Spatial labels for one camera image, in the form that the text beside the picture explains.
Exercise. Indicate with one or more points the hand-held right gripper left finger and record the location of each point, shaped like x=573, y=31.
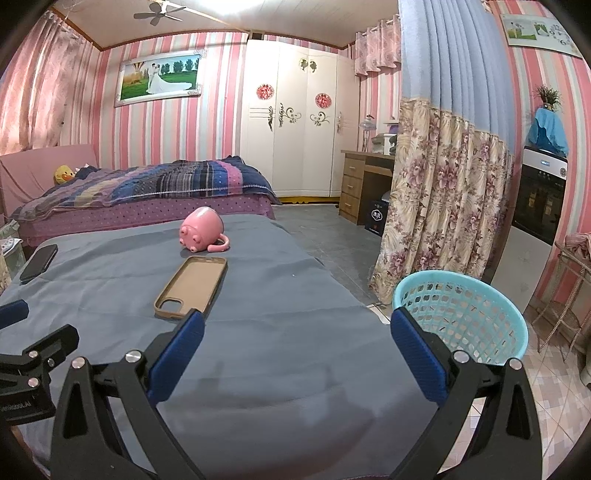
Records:
x=178, y=355

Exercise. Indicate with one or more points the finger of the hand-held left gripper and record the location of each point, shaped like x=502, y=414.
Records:
x=51, y=344
x=11, y=313

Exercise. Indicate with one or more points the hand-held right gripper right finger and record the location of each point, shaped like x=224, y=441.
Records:
x=418, y=353

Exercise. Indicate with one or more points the cyan plastic mesh basket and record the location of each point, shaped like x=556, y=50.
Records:
x=400, y=295

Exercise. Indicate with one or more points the black phone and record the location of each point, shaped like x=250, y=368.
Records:
x=39, y=263

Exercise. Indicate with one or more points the white teal plastic item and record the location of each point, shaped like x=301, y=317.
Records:
x=9, y=247

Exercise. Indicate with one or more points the beige phone case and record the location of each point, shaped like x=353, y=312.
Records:
x=194, y=286

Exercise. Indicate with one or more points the grey-blue tablecloth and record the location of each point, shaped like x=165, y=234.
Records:
x=277, y=360

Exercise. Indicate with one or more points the pink pig mug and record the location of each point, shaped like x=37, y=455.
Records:
x=201, y=226

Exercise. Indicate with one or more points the black box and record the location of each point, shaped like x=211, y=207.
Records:
x=376, y=214

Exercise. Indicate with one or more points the yellow duck plush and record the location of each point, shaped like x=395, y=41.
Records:
x=63, y=175

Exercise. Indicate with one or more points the bed with purple skirt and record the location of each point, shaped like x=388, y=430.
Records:
x=184, y=207

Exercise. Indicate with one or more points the blue and floral curtain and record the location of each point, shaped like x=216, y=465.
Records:
x=438, y=184

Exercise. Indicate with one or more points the patchwork quilt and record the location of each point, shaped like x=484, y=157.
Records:
x=184, y=180

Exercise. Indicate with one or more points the wooden desk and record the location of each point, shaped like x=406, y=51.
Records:
x=353, y=184

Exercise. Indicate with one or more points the pink cloth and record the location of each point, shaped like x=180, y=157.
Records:
x=579, y=247

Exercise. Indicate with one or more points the white cabinet with black door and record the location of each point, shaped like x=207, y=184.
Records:
x=538, y=198

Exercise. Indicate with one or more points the white wardrobe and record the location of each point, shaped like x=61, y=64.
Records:
x=300, y=152

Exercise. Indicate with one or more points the desk lamp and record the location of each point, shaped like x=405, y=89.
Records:
x=367, y=123

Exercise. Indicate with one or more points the long pink curtain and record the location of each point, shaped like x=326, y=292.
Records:
x=41, y=78

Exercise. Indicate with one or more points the blue cloth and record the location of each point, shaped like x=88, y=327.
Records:
x=547, y=131

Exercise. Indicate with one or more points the framed wedding photo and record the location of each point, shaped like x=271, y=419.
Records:
x=157, y=76

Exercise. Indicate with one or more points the small potted plant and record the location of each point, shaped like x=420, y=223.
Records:
x=548, y=97

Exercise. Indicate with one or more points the pink curtain valance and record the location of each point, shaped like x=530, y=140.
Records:
x=376, y=46

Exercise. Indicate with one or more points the ceiling fan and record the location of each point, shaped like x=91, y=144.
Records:
x=159, y=14

